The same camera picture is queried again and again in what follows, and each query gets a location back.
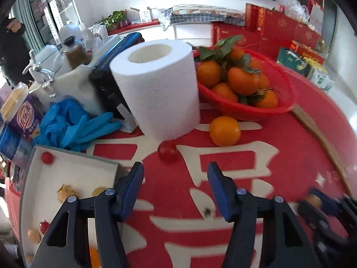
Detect round brown longan fruit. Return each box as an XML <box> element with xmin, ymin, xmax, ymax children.
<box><xmin>305</xmin><ymin>194</ymin><xmax>322</xmax><ymax>209</ymax></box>

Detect red cherry tomato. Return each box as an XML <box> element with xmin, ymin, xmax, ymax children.
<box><xmin>39</xmin><ymin>220</ymin><xmax>50</xmax><ymax>235</ymax></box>
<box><xmin>41</xmin><ymin>151</ymin><xmax>55</xmax><ymax>165</ymax></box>
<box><xmin>157</xmin><ymin>140</ymin><xmax>179</xmax><ymax>163</ymax></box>

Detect orange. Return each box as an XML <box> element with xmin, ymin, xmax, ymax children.
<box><xmin>89</xmin><ymin>246</ymin><xmax>101</xmax><ymax>268</ymax></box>
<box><xmin>209</xmin><ymin>116</ymin><xmax>241</xmax><ymax>147</ymax></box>

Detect tan husk fruit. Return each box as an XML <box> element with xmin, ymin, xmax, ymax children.
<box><xmin>27</xmin><ymin>228</ymin><xmax>41</xmax><ymax>244</ymax></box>

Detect crumpled husk fruit in tray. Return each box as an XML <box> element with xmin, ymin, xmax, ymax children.
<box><xmin>57</xmin><ymin>184</ymin><xmax>76</xmax><ymax>203</ymax></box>

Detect red round table mat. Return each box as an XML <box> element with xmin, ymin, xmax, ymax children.
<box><xmin>5</xmin><ymin>48</ymin><xmax>357</xmax><ymax>268</ymax></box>

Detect white shallow tray box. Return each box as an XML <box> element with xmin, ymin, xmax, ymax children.
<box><xmin>19</xmin><ymin>145</ymin><xmax>118</xmax><ymax>259</ymax></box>

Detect red cherry tomato in tray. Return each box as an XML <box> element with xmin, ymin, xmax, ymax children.
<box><xmin>41</xmin><ymin>151</ymin><xmax>55</xmax><ymax>165</ymax></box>

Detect orange beside basket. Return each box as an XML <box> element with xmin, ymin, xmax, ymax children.
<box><xmin>209</xmin><ymin>116</ymin><xmax>241</xmax><ymax>147</ymax></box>

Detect blue drink can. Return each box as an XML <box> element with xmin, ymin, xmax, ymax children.
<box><xmin>1</xmin><ymin>124</ymin><xmax>33</xmax><ymax>169</ymax></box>

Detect blue rubber gloves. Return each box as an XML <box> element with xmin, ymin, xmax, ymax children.
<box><xmin>33</xmin><ymin>98</ymin><xmax>122</xmax><ymax>152</ymax></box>

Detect red plastic fruit basket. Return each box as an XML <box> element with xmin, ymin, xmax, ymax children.
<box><xmin>194</xmin><ymin>47</ymin><xmax>296</xmax><ymax>121</ymax></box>

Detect purple milk tea cup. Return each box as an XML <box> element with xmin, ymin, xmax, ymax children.
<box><xmin>1</xmin><ymin>82</ymin><xmax>44</xmax><ymax>140</ymax></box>

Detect green gift box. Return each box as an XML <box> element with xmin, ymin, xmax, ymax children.
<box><xmin>276</xmin><ymin>47</ymin><xmax>312</xmax><ymax>79</ymax></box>

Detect mandarins pile with leaves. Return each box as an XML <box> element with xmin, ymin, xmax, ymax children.
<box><xmin>195</xmin><ymin>35</ymin><xmax>278</xmax><ymax>108</ymax></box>

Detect white ceramic holder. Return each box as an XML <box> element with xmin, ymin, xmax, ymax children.
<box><xmin>29</xmin><ymin>36</ymin><xmax>120</xmax><ymax>115</ymax></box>

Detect black rectangular device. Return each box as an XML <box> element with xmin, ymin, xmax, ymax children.
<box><xmin>89</xmin><ymin>32</ymin><xmax>145</xmax><ymax>120</ymax></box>

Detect red gift boxes stack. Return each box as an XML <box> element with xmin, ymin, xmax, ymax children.
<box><xmin>211</xmin><ymin>3</ymin><xmax>321</xmax><ymax>60</ymax></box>

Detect silver figurine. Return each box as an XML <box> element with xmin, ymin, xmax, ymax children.
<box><xmin>22</xmin><ymin>45</ymin><xmax>62</xmax><ymax>98</ymax></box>

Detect white paper towel roll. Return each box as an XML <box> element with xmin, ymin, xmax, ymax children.
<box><xmin>110</xmin><ymin>39</ymin><xmax>200</xmax><ymax>142</ymax></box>

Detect brown spice jar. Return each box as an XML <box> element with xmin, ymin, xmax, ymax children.
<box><xmin>64</xmin><ymin>36</ymin><xmax>91</xmax><ymax>70</ymax></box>

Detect person in dark jacket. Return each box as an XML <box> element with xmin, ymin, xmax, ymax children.
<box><xmin>1</xmin><ymin>18</ymin><xmax>34</xmax><ymax>87</ymax></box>

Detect green potted plant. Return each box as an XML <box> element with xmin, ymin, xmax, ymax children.
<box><xmin>100</xmin><ymin>10</ymin><xmax>131</xmax><ymax>31</ymax></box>

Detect checkered cloth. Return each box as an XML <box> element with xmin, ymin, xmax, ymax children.
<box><xmin>157</xmin><ymin>4</ymin><xmax>246</xmax><ymax>31</ymax></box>

